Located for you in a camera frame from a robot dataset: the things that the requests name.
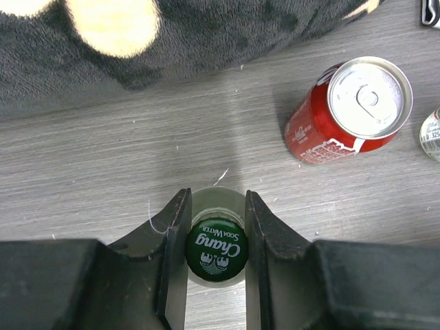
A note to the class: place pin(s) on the glass soda water bottle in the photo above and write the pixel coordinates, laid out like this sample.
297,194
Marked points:
217,247

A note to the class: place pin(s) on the black floral plush blanket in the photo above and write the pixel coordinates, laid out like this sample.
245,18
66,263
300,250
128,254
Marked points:
61,54

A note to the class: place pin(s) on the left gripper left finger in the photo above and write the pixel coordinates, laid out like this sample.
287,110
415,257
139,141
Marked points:
136,282

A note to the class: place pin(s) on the black white striped cloth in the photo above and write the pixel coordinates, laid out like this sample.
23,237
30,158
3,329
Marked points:
430,12

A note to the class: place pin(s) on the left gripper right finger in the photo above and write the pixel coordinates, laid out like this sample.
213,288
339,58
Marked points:
292,283

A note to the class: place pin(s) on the red soda can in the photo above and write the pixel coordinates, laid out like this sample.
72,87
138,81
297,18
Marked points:
354,107

